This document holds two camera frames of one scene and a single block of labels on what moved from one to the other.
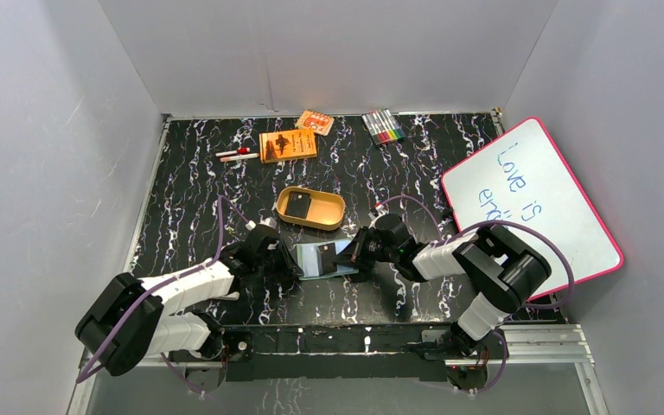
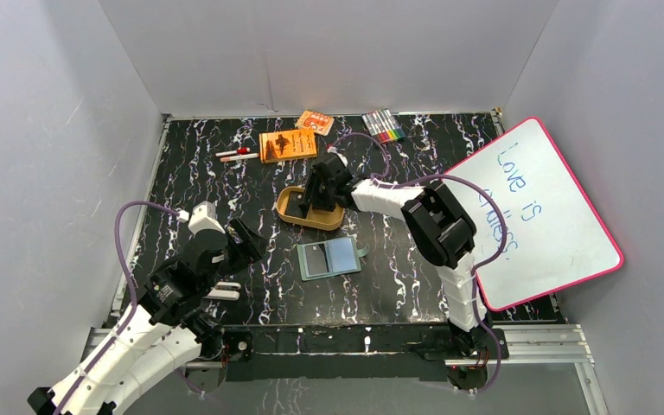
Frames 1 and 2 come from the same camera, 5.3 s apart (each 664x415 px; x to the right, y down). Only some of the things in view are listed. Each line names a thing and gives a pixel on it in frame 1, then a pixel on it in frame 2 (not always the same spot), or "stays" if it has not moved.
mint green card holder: [309, 258] stays
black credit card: [328, 258] -> [316, 259]
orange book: [276, 146] stays
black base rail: [343, 353] stays
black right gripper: [352, 255] -> [311, 196]
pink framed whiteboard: [521, 177] stays
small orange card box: [319, 122] stays
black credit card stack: [298, 204] stays
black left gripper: [281, 258] -> [240, 241]
